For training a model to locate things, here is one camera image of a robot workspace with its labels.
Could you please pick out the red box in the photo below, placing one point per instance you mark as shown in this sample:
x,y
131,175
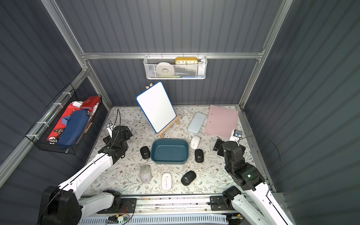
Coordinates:
x,y
91,104

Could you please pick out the light blue pencil case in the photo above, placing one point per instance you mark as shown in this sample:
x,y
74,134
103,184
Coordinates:
x,y
196,123

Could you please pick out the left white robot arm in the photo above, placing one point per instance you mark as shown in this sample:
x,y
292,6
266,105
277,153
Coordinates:
x,y
63,205

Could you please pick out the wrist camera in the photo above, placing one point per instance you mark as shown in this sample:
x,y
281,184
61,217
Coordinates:
x,y
236,135
109,128

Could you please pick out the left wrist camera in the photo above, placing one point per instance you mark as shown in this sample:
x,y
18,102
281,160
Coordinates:
x,y
109,128

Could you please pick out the black wire wall basket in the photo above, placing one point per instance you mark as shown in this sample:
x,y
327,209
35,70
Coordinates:
x,y
39,136

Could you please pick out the white tape roll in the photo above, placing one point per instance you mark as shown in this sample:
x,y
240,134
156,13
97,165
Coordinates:
x,y
164,69

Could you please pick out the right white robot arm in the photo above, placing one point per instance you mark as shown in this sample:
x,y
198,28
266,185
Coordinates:
x,y
253,199

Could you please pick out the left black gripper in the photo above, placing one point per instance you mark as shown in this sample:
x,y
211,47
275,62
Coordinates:
x,y
121,134

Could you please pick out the floral table mat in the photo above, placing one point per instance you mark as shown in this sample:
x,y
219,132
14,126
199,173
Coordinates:
x,y
124,175

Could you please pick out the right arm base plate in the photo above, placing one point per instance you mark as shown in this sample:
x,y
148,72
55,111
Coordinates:
x,y
224,203

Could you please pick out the white slim computer mouse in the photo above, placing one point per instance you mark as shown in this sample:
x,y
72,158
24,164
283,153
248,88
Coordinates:
x,y
166,181

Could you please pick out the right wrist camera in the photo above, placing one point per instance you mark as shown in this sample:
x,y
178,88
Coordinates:
x,y
236,135

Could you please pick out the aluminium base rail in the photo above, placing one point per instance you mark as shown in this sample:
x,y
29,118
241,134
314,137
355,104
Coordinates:
x,y
173,204

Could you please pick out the navy blue pouch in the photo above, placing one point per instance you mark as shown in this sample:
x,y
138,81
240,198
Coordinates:
x,y
75,126

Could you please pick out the yellow clock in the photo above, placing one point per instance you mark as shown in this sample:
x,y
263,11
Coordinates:
x,y
186,60

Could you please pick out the teal plastic storage box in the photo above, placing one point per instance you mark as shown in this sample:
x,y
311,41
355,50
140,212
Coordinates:
x,y
170,151

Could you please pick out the light grey computer mouse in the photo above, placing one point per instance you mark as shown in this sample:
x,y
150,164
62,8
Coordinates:
x,y
145,173

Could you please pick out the pink folder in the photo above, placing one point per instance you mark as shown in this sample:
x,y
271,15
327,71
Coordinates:
x,y
221,121

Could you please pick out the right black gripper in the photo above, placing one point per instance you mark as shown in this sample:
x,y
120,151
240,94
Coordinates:
x,y
222,146

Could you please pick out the white board blue frame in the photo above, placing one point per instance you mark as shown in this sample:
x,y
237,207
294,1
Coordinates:
x,y
156,107

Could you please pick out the white wire wall basket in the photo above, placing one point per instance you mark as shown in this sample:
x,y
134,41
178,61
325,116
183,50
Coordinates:
x,y
181,72

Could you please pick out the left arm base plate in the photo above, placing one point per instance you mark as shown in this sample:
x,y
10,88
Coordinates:
x,y
126,205

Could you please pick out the black computer mouse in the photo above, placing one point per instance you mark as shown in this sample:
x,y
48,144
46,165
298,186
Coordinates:
x,y
199,155
145,152
188,178

